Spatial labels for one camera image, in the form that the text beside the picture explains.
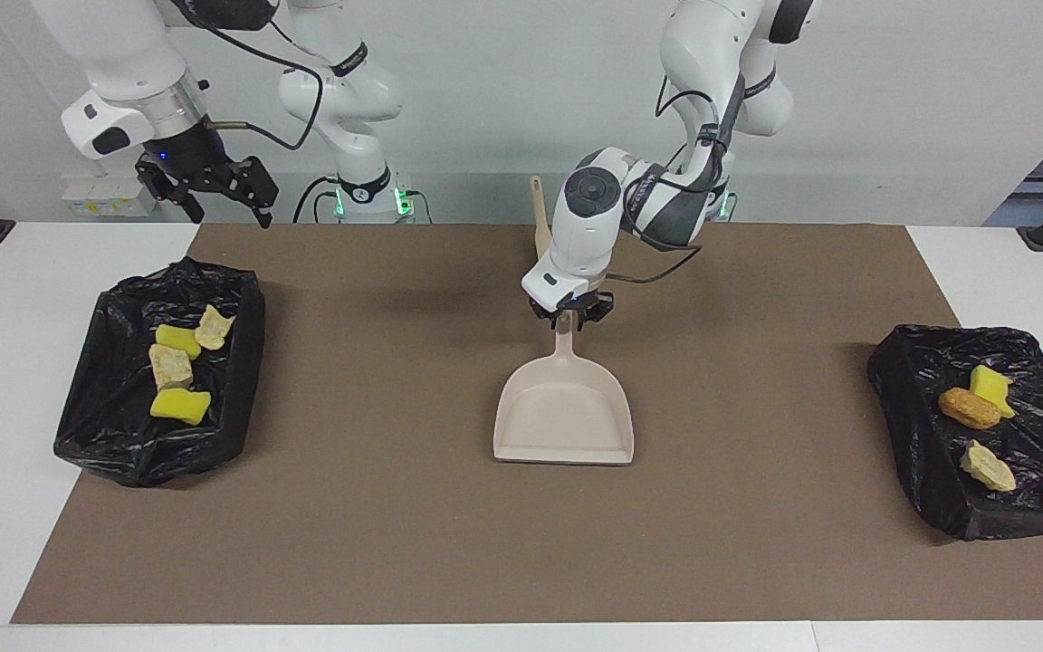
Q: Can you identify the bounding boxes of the beige hand brush black bristles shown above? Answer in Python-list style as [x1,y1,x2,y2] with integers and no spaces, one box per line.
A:
[530,176,553,262]

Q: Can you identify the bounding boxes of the beige plastic dustpan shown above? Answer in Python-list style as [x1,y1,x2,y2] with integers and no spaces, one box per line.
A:
[493,328,636,466]

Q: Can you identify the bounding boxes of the orange striped bread roll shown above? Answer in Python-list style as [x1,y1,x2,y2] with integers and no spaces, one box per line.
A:
[960,440,1018,493]
[193,304,236,351]

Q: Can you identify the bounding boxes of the yellow sponge piece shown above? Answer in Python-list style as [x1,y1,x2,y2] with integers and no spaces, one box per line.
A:
[149,388,213,427]
[970,364,1017,419]
[155,324,203,360]

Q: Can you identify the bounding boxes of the pale striped bread roll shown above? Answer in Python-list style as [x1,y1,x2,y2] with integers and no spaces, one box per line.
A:
[148,343,195,390]

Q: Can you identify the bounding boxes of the brown oval bun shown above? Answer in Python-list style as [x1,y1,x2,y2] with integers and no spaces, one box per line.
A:
[938,388,1001,430]

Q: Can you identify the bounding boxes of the black bag lined bin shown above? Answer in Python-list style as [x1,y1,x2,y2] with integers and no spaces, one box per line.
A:
[53,255,267,489]
[866,324,1043,542]

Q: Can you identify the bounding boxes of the brown paper table mat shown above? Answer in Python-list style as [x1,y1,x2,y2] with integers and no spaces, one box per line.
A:
[10,223,1043,626]

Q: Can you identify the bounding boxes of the black base cable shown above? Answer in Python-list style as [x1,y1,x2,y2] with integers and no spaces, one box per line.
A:
[292,175,341,225]

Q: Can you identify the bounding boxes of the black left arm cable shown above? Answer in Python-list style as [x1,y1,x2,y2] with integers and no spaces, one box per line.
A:
[610,72,749,286]

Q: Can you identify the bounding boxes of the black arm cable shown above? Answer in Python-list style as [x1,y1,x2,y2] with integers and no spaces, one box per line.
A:
[610,72,749,286]
[179,0,325,152]

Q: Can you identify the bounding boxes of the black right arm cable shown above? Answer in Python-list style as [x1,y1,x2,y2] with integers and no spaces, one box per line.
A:
[179,0,325,152]

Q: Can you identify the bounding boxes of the white wall box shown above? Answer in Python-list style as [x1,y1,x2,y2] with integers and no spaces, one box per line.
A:
[62,174,161,217]

